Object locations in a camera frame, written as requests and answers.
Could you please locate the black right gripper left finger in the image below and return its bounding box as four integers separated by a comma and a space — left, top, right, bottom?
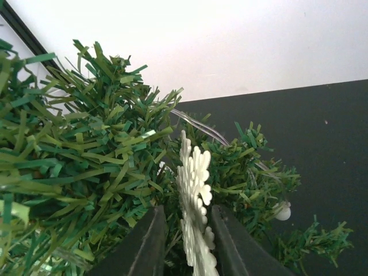
87, 205, 166, 276

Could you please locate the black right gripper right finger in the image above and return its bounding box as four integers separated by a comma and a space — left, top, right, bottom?
211, 205, 293, 276

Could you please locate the white snowflake ornament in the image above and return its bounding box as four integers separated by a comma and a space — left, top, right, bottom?
176, 131, 219, 276

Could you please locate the small green christmas tree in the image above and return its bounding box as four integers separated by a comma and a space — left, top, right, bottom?
1, 41, 352, 275

